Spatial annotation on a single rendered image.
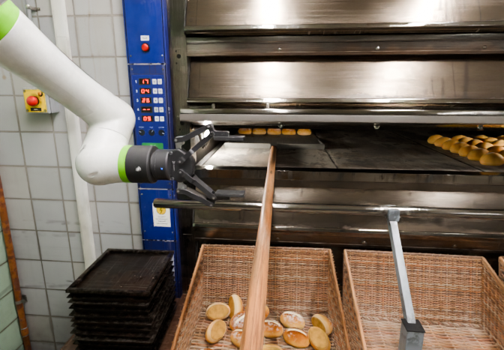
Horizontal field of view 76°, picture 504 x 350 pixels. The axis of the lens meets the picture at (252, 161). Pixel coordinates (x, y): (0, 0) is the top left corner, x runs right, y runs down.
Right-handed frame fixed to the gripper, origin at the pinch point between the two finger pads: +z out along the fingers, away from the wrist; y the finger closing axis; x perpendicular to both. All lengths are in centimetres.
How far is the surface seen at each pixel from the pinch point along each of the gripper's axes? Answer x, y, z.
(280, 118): -40.4, -7.5, 9.1
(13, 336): -49, 100, -118
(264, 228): 6.1, 12.7, 6.2
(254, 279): 25.9, 13.0, 5.7
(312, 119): -40.3, -7.1, 20.2
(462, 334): -39, 74, 80
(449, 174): -55, 15, 76
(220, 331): -28, 70, -12
